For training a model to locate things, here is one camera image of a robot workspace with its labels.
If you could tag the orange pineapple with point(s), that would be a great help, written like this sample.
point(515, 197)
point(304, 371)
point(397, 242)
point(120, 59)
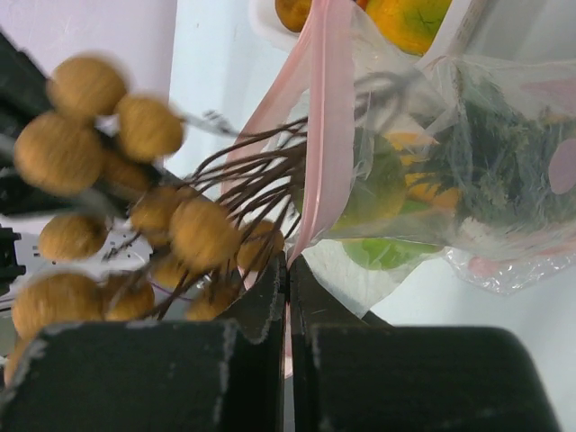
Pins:
point(506, 141)

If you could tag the brown kiwi fruit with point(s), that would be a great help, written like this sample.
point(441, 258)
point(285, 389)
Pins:
point(292, 13)

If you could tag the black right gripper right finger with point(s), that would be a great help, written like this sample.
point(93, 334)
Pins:
point(363, 374)

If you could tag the white plastic fruit tray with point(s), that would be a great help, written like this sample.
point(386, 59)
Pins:
point(452, 38)

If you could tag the yellow orange mango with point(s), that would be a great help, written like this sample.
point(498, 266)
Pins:
point(395, 182)

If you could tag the clear zip top bag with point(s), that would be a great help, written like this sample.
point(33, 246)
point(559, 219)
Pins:
point(341, 75)

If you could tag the brown longan bunch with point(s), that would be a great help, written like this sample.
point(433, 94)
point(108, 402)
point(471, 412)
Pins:
point(209, 232)

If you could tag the green orange mango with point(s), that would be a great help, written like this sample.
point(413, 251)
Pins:
point(411, 25)

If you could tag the green leaf vegetable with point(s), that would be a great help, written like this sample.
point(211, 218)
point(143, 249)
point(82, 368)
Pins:
point(379, 254)

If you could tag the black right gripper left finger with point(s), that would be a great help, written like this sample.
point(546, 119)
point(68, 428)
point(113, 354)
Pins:
point(221, 375)

